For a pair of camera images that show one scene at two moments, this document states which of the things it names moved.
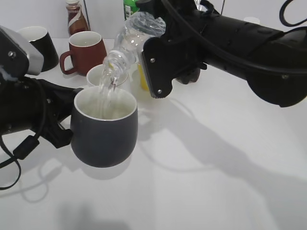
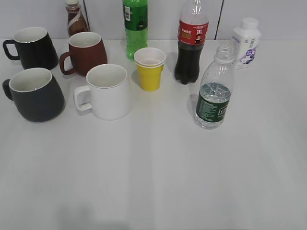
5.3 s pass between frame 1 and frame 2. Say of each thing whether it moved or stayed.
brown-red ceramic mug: stayed
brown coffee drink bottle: stayed
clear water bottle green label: moved
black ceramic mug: stayed
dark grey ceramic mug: moved
